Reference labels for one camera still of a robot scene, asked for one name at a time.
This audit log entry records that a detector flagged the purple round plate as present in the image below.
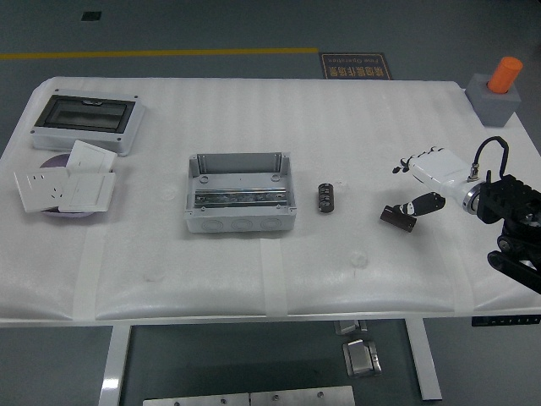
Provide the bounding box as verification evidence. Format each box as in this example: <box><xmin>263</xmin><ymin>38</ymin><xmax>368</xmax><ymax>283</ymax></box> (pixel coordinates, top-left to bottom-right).
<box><xmin>38</xmin><ymin>154</ymin><xmax>101</xmax><ymax>220</ymax></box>

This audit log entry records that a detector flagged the white foam mat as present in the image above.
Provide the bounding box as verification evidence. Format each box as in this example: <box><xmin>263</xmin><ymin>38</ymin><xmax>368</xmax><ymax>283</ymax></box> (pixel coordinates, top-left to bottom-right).
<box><xmin>0</xmin><ymin>75</ymin><xmax>541</xmax><ymax>322</ymax></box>

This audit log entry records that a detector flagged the white table leg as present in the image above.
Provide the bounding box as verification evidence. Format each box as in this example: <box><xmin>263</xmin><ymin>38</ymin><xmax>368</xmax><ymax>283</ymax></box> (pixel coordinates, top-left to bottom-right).
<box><xmin>404</xmin><ymin>317</ymin><xmax>444</xmax><ymax>402</ymax></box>

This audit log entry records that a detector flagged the black table control panel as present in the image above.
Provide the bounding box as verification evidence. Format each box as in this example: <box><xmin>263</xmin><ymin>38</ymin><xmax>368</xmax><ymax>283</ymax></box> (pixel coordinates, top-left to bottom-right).
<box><xmin>472</xmin><ymin>315</ymin><xmax>541</xmax><ymax>327</ymax></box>

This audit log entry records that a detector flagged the silver metal block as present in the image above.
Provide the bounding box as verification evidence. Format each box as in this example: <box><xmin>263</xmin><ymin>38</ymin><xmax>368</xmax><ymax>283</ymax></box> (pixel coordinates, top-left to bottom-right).
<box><xmin>342</xmin><ymin>337</ymin><xmax>384</xmax><ymax>378</ymax></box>

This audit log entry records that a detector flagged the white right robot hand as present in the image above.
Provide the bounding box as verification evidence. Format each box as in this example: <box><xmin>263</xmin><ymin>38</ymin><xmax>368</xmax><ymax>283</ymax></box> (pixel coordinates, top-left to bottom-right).
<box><xmin>391</xmin><ymin>145</ymin><xmax>481</xmax><ymax>217</ymax></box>

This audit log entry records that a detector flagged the white tape strip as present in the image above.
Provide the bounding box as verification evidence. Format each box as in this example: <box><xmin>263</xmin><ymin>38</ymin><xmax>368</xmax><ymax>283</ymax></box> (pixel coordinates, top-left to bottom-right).
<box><xmin>72</xmin><ymin>230</ymin><xmax>107</xmax><ymax>321</ymax></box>

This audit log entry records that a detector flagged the grey open junction box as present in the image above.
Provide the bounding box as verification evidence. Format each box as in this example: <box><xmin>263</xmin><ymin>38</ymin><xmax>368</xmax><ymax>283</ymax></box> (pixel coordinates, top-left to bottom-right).
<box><xmin>184</xmin><ymin>151</ymin><xmax>297</xmax><ymax>234</ymax></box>

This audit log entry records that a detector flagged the grey block holder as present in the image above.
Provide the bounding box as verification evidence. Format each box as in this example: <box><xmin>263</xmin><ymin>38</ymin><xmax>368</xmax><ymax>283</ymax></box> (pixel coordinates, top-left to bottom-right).
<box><xmin>465</xmin><ymin>73</ymin><xmax>522</xmax><ymax>128</ymax></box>

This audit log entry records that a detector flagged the white wall socket panel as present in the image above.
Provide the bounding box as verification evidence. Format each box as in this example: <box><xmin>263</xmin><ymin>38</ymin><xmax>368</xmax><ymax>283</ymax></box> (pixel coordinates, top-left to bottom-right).
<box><xmin>13</xmin><ymin>167</ymin><xmax>71</xmax><ymax>214</ymax></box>

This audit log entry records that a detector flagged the grey box with dark window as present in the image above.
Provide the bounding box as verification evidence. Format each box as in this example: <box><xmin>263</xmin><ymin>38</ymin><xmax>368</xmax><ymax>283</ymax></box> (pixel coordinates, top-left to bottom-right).
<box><xmin>30</xmin><ymin>87</ymin><xmax>147</xmax><ymax>157</ymax></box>

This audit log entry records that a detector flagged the white wall switch panel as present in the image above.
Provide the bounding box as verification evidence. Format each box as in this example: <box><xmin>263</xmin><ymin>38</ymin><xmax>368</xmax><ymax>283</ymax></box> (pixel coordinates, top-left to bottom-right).
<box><xmin>66</xmin><ymin>140</ymin><xmax>118</xmax><ymax>173</ymax></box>
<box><xmin>57</xmin><ymin>171</ymin><xmax>117</xmax><ymax>213</ymax></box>

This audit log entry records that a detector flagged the yellow floor tape line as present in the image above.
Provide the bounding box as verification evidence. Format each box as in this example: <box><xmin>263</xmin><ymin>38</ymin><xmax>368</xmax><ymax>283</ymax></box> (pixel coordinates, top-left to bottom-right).
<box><xmin>0</xmin><ymin>47</ymin><xmax>320</xmax><ymax>61</ymax></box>

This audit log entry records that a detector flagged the grey metal plate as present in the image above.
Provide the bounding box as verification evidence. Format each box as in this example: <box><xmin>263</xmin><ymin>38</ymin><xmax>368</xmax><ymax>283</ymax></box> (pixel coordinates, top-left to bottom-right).
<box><xmin>249</xmin><ymin>385</ymin><xmax>356</xmax><ymax>406</ymax></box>
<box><xmin>142</xmin><ymin>392</ymin><xmax>250</xmax><ymax>406</ymax></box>

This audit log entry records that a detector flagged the small silver metal piece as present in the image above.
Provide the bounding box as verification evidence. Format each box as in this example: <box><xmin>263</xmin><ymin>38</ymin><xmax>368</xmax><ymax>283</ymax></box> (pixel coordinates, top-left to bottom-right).
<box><xmin>333</xmin><ymin>320</ymin><xmax>369</xmax><ymax>337</ymax></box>

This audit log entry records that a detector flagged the orange cylinder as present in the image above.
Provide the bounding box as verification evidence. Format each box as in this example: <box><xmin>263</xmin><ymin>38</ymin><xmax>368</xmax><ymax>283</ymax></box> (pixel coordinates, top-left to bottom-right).
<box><xmin>486</xmin><ymin>56</ymin><xmax>524</xmax><ymax>95</ymax></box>

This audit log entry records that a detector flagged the metal din rail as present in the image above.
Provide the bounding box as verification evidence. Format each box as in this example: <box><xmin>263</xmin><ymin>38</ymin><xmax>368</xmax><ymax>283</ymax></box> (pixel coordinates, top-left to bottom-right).
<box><xmin>194</xmin><ymin>185</ymin><xmax>287</xmax><ymax>209</ymax></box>

